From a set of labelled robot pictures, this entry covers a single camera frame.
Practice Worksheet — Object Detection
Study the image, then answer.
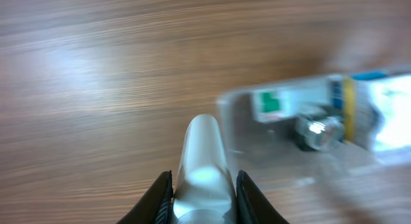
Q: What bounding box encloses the clear plastic container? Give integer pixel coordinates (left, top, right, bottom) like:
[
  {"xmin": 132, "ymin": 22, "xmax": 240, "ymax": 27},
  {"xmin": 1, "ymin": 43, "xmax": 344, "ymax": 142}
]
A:
[{"xmin": 217, "ymin": 65, "xmax": 410, "ymax": 187}]

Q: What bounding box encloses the blue VapoDrops box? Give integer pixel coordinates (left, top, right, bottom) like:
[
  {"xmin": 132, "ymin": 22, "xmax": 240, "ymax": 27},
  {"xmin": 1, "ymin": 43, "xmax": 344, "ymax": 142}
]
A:
[{"xmin": 329, "ymin": 71, "xmax": 389, "ymax": 148}]

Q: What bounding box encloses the green Zam-Buk box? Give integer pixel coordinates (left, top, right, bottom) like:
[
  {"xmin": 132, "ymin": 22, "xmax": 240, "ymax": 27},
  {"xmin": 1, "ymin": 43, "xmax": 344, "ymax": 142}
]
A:
[{"xmin": 295, "ymin": 114, "xmax": 345, "ymax": 151}]

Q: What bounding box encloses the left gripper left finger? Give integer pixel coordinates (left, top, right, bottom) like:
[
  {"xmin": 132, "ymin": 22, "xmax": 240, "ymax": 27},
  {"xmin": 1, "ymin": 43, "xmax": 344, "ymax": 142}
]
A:
[{"xmin": 117, "ymin": 171, "xmax": 173, "ymax": 224}]

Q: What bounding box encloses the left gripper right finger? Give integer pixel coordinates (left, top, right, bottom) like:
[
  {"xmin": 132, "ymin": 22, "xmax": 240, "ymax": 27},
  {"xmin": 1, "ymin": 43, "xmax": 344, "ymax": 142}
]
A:
[{"xmin": 236, "ymin": 170, "xmax": 289, "ymax": 224}]

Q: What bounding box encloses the white green medicine box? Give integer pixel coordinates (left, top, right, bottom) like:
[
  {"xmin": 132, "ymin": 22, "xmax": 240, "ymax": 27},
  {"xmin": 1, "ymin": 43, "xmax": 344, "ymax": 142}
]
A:
[{"xmin": 251, "ymin": 85, "xmax": 329, "ymax": 123}]

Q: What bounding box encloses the white spray bottle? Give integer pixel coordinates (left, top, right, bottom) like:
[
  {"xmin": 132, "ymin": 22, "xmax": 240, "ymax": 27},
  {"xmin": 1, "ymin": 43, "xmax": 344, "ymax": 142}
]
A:
[{"xmin": 171, "ymin": 114, "xmax": 237, "ymax": 224}]

